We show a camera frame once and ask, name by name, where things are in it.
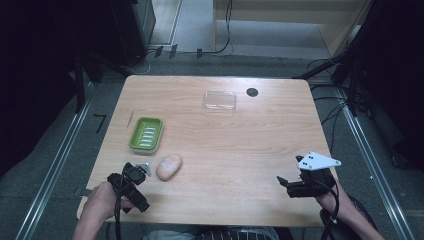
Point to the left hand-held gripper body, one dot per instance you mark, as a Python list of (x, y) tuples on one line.
[(130, 191)]

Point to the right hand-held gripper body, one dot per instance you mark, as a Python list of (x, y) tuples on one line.
[(311, 181)]

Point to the peach soap bar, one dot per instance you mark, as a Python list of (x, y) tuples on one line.
[(169, 167)]

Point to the green soap dish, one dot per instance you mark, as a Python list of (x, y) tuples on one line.
[(146, 134)]

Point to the person's right hand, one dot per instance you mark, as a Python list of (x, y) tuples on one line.
[(330, 199)]

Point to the person's left hand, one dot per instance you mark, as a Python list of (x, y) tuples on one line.
[(100, 202)]

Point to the black round table grommet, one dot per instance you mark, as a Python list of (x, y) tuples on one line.
[(252, 92)]

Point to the clear plastic lid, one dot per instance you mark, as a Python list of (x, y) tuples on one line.
[(219, 101)]

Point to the black metal stand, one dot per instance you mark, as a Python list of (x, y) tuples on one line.
[(343, 63), (81, 80)]

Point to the light wooden shelf unit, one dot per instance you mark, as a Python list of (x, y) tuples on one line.
[(286, 23)]

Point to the black cabinet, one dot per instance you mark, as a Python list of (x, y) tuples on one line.
[(133, 30)]

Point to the metal floor rail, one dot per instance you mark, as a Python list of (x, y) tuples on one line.
[(55, 163), (376, 166)]

